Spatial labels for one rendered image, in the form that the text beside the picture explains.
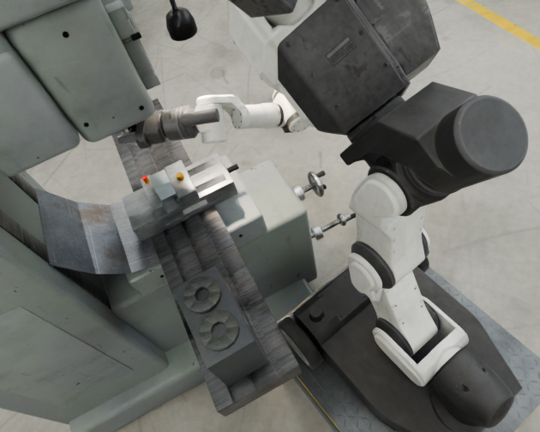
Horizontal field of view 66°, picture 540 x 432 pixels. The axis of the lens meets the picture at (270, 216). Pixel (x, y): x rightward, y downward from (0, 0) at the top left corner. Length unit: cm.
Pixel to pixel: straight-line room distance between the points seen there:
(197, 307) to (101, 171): 221
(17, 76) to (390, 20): 70
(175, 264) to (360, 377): 69
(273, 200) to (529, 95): 202
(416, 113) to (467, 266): 166
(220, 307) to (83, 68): 60
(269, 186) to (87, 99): 83
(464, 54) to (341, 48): 272
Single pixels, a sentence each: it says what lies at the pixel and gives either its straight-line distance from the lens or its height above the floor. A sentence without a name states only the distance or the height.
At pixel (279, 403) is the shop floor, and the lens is 203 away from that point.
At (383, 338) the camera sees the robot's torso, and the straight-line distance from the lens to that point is 132.
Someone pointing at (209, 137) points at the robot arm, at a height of 123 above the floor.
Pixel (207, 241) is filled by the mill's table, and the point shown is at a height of 91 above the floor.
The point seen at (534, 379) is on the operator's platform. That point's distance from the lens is 173.
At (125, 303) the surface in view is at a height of 70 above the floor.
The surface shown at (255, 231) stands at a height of 76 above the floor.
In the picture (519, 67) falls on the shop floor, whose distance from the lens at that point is 335.
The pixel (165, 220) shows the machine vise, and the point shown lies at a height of 95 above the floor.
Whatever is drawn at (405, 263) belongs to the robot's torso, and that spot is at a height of 105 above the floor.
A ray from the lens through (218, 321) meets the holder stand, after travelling 97.
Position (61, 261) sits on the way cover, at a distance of 134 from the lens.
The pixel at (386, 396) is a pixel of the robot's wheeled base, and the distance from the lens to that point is 144.
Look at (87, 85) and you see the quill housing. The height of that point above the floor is 147.
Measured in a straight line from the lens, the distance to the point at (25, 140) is 106.
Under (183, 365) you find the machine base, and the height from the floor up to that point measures 20.
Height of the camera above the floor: 198
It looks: 55 degrees down
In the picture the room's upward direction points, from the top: 17 degrees counter-clockwise
